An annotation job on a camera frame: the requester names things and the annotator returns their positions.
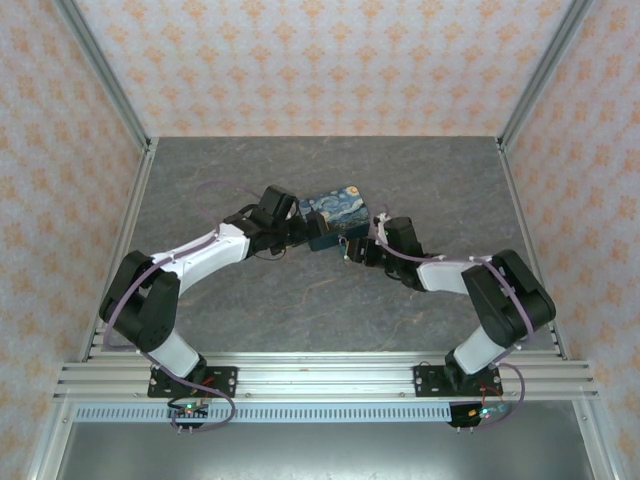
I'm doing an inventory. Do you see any aluminium side rail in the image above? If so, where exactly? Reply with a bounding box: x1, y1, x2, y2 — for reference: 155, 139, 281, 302
87, 138, 160, 362
496, 137, 571, 361

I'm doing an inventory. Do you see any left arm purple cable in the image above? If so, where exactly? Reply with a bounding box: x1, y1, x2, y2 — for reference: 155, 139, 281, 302
103, 182, 237, 432

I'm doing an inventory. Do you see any aluminium corner post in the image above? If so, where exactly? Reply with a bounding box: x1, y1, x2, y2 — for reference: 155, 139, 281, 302
497, 0, 597, 151
53, 0, 154, 151

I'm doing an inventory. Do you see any aluminium frame leg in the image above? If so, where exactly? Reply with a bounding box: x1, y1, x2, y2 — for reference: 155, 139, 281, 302
27, 399, 76, 480
572, 399, 621, 480

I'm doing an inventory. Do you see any grey metal panel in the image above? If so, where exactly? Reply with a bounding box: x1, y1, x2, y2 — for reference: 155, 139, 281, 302
59, 422, 599, 480

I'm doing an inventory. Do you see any slotted grey cable duct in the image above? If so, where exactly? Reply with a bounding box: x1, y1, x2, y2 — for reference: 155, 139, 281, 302
73, 403, 456, 425

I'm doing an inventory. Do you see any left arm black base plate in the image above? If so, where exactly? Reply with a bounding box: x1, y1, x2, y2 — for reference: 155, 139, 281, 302
147, 366, 240, 400

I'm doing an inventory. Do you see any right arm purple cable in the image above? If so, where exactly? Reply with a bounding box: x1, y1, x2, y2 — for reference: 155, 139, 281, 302
372, 202, 536, 430

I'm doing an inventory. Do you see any aluminium mounting beam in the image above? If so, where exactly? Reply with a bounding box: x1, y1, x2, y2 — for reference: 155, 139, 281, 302
53, 351, 600, 403

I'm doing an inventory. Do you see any starry night print box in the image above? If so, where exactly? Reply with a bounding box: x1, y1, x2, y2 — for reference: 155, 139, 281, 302
298, 184, 372, 253

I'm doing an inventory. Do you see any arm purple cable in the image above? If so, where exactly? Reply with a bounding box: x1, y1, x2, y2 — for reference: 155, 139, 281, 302
103, 182, 237, 432
372, 202, 536, 430

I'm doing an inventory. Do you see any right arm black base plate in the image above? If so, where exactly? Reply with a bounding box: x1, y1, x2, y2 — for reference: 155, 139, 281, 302
412, 363, 502, 400

